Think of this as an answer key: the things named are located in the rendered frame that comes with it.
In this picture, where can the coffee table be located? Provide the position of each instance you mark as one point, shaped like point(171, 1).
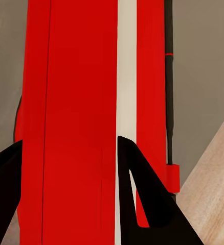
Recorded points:
point(198, 75)

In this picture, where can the radio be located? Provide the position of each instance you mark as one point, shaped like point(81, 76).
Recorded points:
point(93, 70)

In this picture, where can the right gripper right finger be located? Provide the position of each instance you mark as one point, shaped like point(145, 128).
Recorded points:
point(167, 223)

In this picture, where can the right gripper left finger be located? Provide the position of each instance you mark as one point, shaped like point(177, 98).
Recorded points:
point(10, 184)

